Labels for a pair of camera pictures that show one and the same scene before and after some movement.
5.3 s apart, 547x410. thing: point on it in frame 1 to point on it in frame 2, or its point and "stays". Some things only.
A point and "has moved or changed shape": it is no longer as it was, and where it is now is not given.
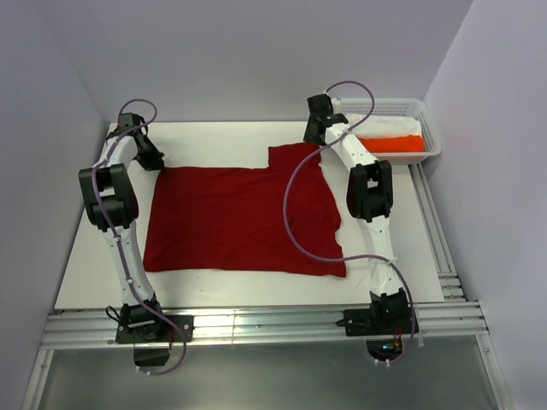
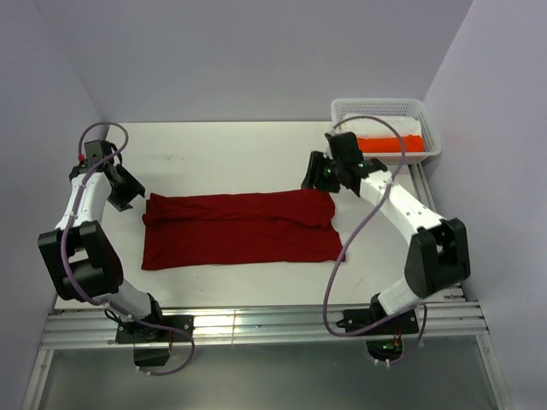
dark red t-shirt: x=232 y=218 has moved or changed shape
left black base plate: x=155 y=329 stays
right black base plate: x=380 y=319 stays
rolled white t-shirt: x=385 y=125 stays
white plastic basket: x=415 y=107 stays
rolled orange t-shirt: x=409 y=143 stays
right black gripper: x=309 y=136 to x=318 y=161
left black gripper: x=156 y=162 to x=134 y=189
